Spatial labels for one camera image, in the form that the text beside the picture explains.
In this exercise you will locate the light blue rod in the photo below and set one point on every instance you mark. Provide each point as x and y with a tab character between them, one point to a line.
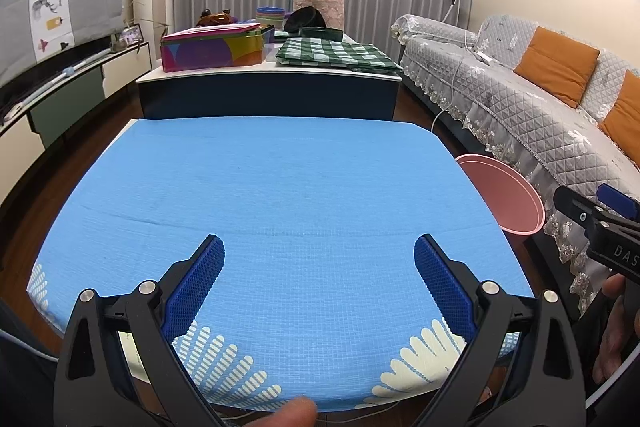
67	68

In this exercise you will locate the pink plastic bucket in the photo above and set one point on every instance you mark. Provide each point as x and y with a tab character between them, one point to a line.
500	192

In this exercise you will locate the dark brown ornament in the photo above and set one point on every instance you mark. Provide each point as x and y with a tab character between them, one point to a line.
215	18

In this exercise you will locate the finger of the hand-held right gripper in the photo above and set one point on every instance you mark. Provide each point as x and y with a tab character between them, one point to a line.
575	204
620	203

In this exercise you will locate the green checked cloth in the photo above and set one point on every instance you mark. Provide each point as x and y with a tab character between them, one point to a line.
335	54

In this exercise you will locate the orange cushion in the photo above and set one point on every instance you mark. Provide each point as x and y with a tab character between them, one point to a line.
555	62
625	117

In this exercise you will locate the blue table mat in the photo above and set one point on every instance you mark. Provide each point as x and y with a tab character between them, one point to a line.
300	187

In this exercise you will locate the person's left hand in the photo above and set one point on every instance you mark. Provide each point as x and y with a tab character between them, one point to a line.
295	413

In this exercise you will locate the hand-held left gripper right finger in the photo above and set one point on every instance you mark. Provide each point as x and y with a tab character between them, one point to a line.
442	287

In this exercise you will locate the dark coffee table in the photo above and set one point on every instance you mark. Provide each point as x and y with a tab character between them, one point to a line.
250	97

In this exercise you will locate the grey television cover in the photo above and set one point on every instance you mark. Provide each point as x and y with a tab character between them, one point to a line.
80	2

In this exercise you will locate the television cabinet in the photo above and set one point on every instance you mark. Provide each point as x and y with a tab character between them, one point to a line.
60	107

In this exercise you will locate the colourful gift box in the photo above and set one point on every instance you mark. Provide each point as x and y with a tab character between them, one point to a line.
215	52

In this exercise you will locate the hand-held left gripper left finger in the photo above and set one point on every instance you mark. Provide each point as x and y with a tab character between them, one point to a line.
195	287

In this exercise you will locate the person's right hand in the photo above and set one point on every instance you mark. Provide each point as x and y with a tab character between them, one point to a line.
612	347

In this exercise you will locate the small photo frame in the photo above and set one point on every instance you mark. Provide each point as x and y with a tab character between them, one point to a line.
131	36

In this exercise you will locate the grey quilted sofa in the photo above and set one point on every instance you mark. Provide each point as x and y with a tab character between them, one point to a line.
525	107

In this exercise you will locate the black hat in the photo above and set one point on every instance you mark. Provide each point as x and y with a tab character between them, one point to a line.
307	19

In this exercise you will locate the stack of colourful bowls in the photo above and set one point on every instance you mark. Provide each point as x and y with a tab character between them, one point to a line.
270	14

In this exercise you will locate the pink basket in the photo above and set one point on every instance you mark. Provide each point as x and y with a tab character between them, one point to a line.
330	12

